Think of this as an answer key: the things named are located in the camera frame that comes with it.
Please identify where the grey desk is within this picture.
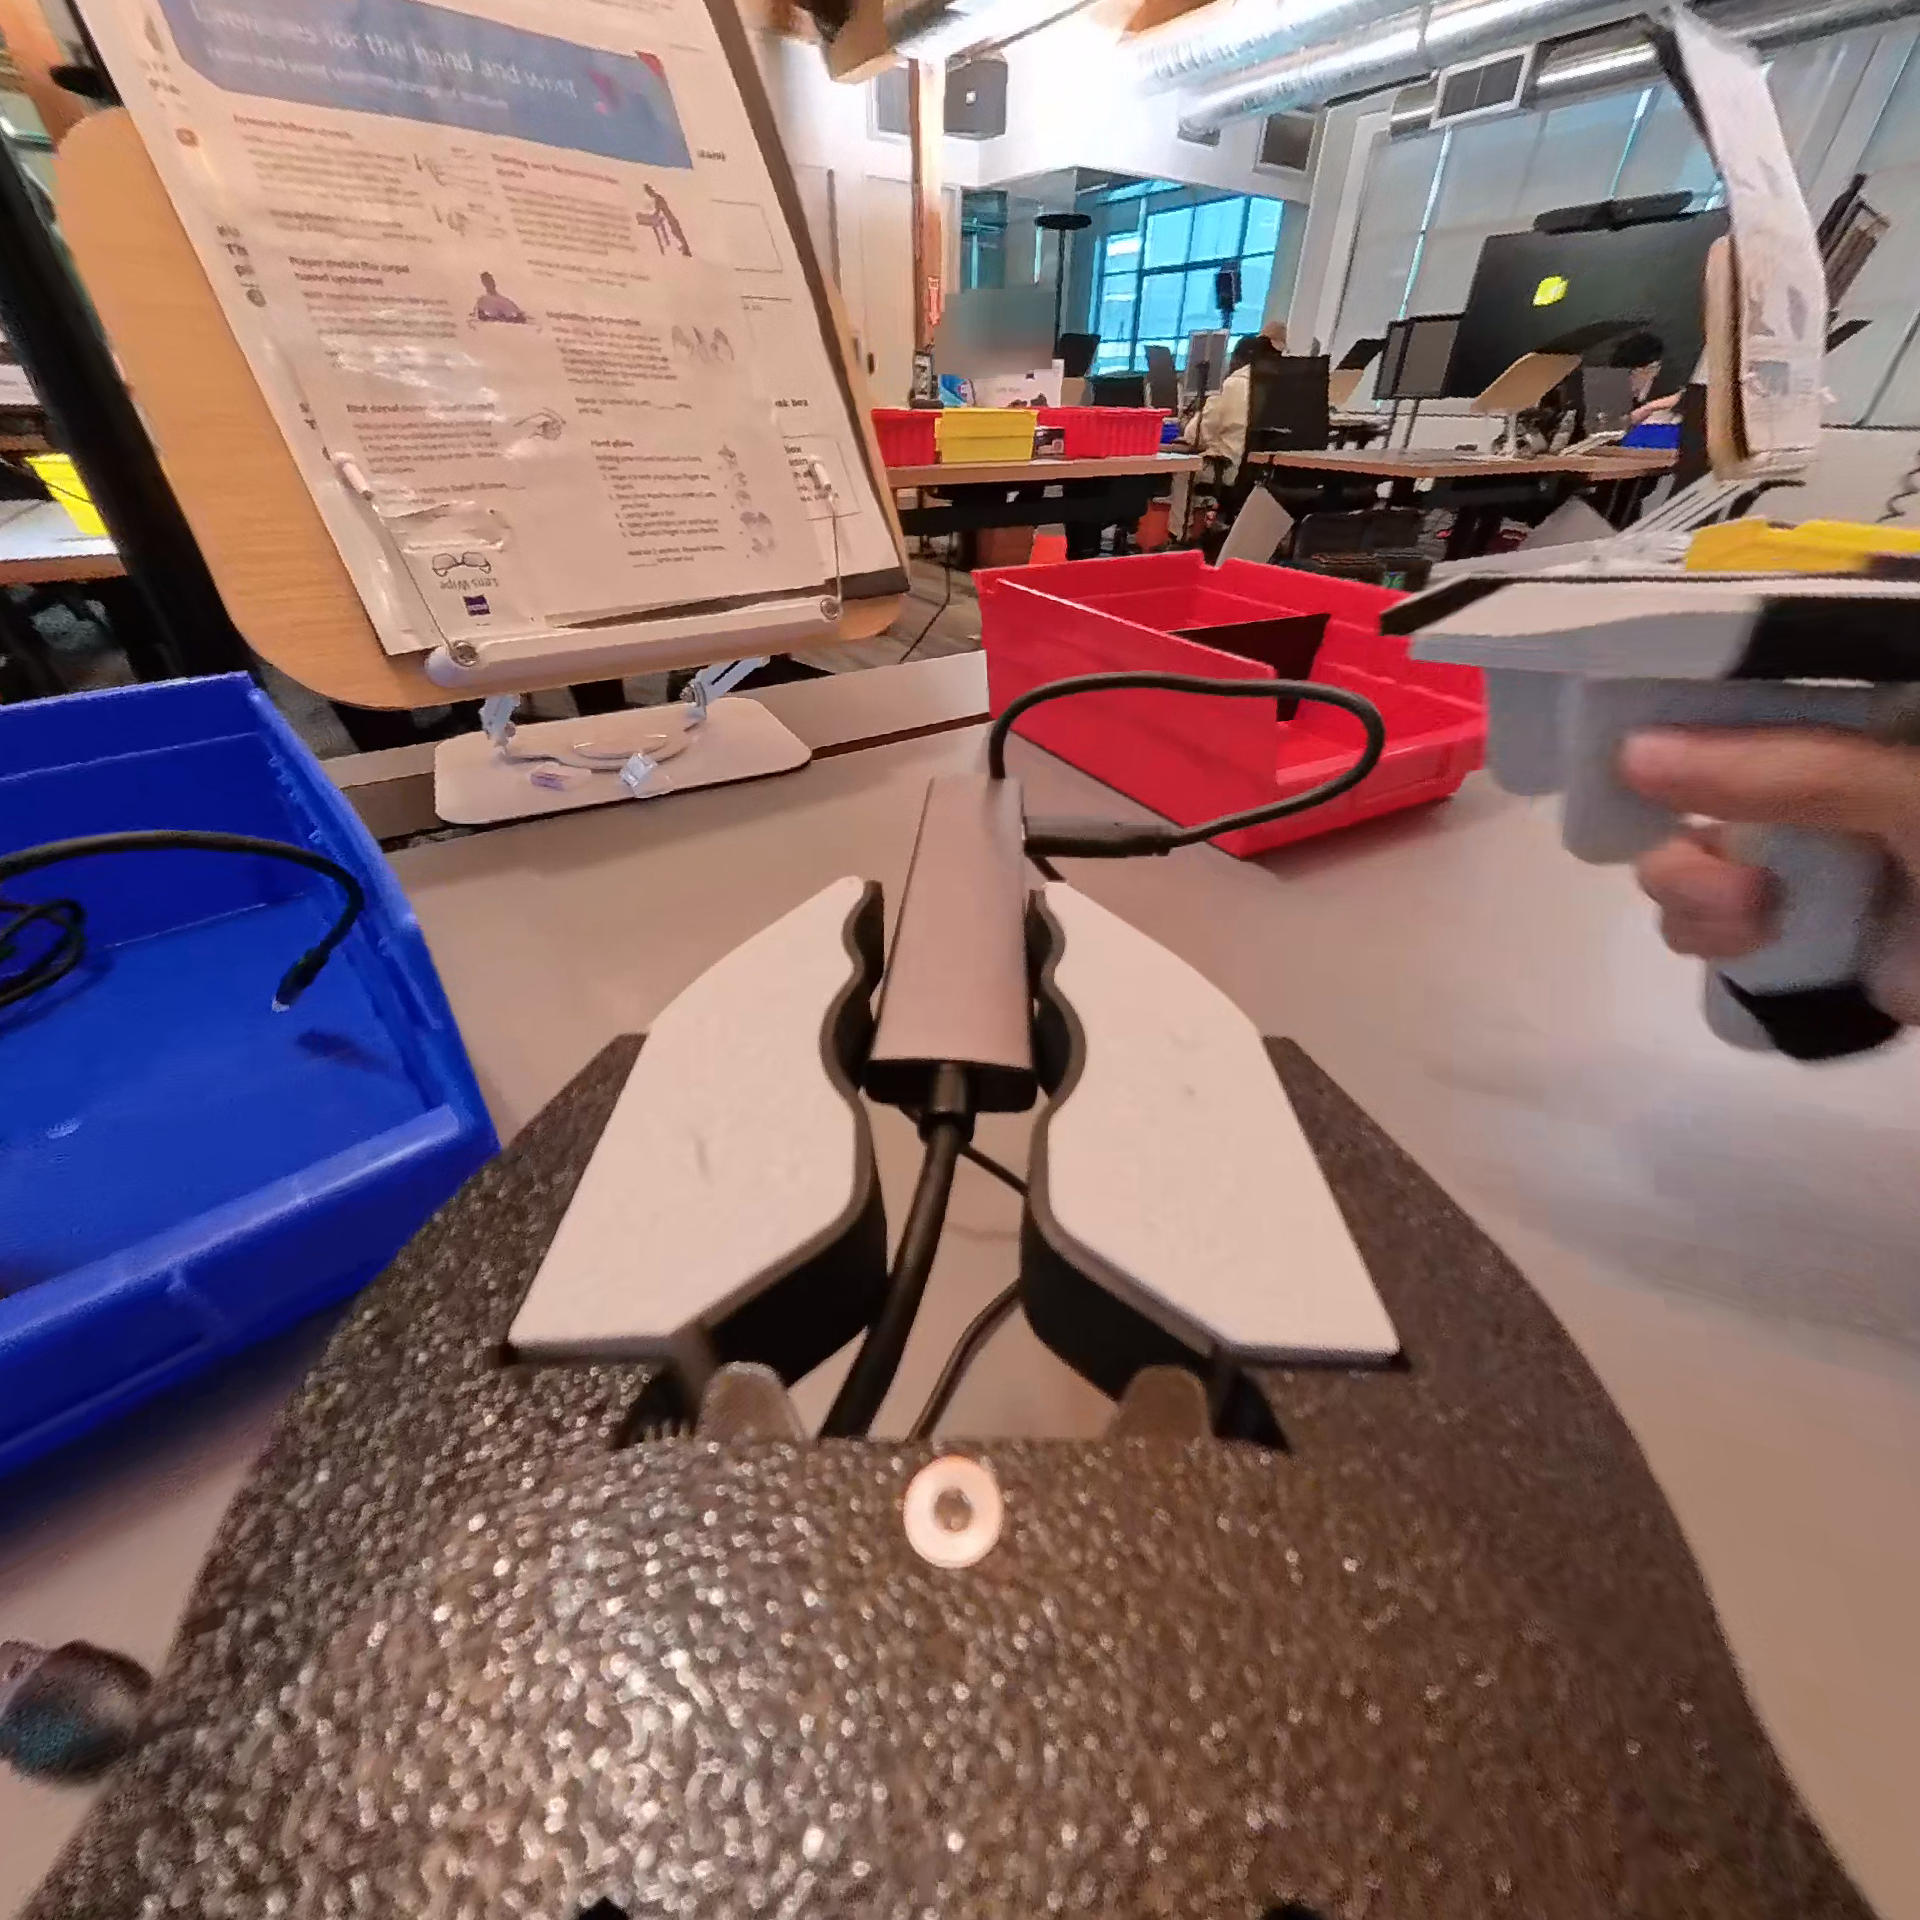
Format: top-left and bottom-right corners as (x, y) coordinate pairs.
(0, 652), (1920, 1920)

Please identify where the grey USB hub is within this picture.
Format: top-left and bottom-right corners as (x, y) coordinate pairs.
(862, 772), (1041, 1115)

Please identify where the thin black cable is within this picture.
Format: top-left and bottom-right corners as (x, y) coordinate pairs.
(912, 675), (1390, 1440)

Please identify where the wooden document stand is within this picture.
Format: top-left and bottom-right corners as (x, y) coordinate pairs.
(1651, 0), (1835, 488)
(52, 0), (915, 828)

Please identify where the printed instruction sheet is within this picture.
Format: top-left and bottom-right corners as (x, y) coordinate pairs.
(71, 0), (905, 658)

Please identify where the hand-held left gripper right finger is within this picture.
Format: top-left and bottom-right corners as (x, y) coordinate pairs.
(1020, 882), (1409, 1389)

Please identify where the blue plastic bin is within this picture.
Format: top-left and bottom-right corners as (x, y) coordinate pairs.
(0, 672), (502, 1481)

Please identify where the dark rounded object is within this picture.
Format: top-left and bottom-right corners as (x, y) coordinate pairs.
(0, 1639), (155, 1785)

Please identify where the black cable with silver plug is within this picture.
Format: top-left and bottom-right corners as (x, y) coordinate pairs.
(0, 897), (88, 1010)

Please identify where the large black monitor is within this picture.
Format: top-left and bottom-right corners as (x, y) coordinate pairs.
(1439, 209), (1730, 401)

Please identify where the small black monitor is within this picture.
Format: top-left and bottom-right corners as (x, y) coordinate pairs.
(1371, 313), (1466, 405)

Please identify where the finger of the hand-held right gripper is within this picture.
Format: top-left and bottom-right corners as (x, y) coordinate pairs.
(1380, 577), (1764, 682)
(1425, 540), (1702, 587)

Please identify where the person's right hand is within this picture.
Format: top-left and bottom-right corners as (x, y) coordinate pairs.
(1620, 727), (1920, 1024)

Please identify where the black office chair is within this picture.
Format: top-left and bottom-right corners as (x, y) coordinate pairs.
(1243, 355), (1336, 453)

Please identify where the black stand pole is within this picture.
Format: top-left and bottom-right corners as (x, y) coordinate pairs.
(0, 132), (262, 712)

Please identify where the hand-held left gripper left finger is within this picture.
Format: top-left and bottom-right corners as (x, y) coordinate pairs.
(503, 873), (894, 1384)

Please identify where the wooden table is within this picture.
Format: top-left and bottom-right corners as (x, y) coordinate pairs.
(884, 450), (1207, 568)

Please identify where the silver ventilation duct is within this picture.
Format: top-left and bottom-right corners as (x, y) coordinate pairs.
(1136, 0), (1656, 140)

